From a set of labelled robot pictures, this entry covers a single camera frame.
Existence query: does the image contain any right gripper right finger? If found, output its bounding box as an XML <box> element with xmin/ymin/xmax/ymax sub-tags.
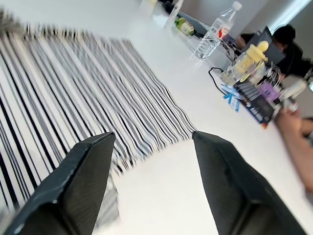
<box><xmin>192</xmin><ymin>130</ymin><xmax>308</xmax><ymax>235</ymax></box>

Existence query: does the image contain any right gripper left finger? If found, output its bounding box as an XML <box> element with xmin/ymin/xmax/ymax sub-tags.
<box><xmin>3</xmin><ymin>132</ymin><xmax>116</xmax><ymax>235</ymax></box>

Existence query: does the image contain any person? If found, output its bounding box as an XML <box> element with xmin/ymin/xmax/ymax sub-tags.
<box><xmin>236</xmin><ymin>23</ymin><xmax>304</xmax><ymax>76</ymax></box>
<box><xmin>274</xmin><ymin>107</ymin><xmax>313</xmax><ymax>193</ymax></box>

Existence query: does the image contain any dark blue box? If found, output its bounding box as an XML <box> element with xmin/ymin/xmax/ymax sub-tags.
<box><xmin>233</xmin><ymin>79</ymin><xmax>277</xmax><ymax>125</ymax></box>

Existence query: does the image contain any black white striped T-shirt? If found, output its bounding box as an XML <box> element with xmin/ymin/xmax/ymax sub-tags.
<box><xmin>0</xmin><ymin>9</ymin><xmax>197</xmax><ymax>228</ymax></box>

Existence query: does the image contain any clear jar with yellow lid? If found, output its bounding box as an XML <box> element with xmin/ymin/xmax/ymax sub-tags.
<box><xmin>221</xmin><ymin>41</ymin><xmax>270</xmax><ymax>86</ymax></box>

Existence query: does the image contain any clear plastic water bottle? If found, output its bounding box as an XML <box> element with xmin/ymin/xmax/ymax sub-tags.
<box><xmin>195</xmin><ymin>1</ymin><xmax>243</xmax><ymax>61</ymax></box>

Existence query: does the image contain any green white package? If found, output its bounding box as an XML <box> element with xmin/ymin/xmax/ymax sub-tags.
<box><xmin>174</xmin><ymin>17</ymin><xmax>196</xmax><ymax>36</ymax></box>

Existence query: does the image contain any black cable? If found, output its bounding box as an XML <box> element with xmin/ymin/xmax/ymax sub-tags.
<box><xmin>208</xmin><ymin>67</ymin><xmax>229</xmax><ymax>95</ymax></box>

